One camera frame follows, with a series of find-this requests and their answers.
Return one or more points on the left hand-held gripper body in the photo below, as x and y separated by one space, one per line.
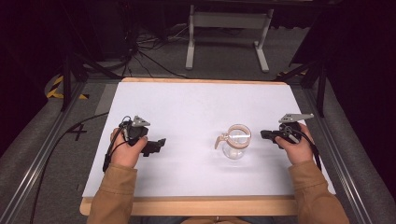
137 132

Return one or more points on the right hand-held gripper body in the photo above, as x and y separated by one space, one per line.
288 127

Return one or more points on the clear glass pitcher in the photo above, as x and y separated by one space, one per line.
236 141

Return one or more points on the person's right hand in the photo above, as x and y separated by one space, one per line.
295 148

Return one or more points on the person's left hand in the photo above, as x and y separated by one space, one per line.
126 154

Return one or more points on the white paper sheet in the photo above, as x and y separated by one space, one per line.
202 137

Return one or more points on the black metal stand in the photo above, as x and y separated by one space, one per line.
311 77
73 74

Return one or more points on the yellow black hazard tape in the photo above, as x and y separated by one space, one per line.
59 90

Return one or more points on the aluminium rail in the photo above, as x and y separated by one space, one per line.
337 158
37 158

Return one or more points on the grey metal desk frame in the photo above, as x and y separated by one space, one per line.
229 34

